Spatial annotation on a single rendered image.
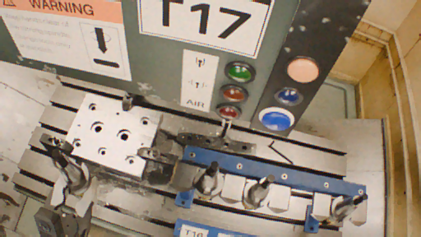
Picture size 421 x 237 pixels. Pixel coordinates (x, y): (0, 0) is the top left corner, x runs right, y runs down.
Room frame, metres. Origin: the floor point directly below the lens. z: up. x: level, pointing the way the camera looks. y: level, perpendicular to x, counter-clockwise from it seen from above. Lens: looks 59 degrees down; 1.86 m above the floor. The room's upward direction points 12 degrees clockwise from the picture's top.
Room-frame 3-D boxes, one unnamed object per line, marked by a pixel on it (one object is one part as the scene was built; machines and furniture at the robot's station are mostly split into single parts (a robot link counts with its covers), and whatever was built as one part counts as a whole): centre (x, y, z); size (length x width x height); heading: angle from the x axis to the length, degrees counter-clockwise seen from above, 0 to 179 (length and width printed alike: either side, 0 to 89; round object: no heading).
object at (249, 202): (0.21, -0.13, 1.21); 0.06 x 0.06 x 0.03
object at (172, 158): (0.34, 0.13, 0.97); 0.13 x 0.03 x 0.15; 87
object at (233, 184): (0.21, -0.08, 1.21); 0.07 x 0.05 x 0.01; 177
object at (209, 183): (0.22, -0.02, 1.26); 0.04 x 0.04 x 0.07
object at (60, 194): (0.11, 0.27, 1.26); 0.09 x 0.03 x 0.06; 11
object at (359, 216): (0.20, -0.41, 1.21); 0.07 x 0.05 x 0.01; 177
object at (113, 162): (0.39, 0.31, 0.97); 0.29 x 0.23 x 0.05; 87
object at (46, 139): (0.30, 0.48, 0.97); 0.13 x 0.03 x 0.15; 87
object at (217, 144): (0.44, -0.04, 0.93); 0.26 x 0.05 x 0.06; 92
